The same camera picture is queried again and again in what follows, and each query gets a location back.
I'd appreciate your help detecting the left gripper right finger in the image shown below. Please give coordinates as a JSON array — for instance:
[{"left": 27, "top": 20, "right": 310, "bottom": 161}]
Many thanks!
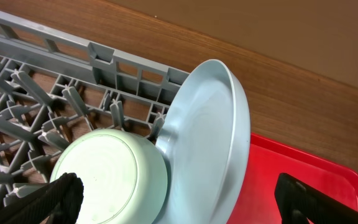
[{"left": 274, "top": 173, "right": 358, "bottom": 224}]

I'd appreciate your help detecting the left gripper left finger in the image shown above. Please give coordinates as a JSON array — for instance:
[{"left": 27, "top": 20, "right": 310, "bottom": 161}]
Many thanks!
[{"left": 0, "top": 173, "right": 84, "bottom": 224}]

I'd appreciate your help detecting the green plastic bowl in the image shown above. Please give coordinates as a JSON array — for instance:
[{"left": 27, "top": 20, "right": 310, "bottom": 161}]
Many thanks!
[{"left": 50, "top": 129, "right": 168, "bottom": 223}]

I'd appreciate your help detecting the light blue plate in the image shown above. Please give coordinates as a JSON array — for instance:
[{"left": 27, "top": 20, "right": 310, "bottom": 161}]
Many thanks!
[{"left": 156, "top": 59, "right": 250, "bottom": 224}]

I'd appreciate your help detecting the grey plastic dishwasher rack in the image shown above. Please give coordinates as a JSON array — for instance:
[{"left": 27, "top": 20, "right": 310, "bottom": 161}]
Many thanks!
[{"left": 0, "top": 11, "right": 188, "bottom": 210}]

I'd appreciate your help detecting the red plastic serving tray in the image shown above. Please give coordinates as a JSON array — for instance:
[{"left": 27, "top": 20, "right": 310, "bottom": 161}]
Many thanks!
[{"left": 228, "top": 134, "right": 358, "bottom": 223}]

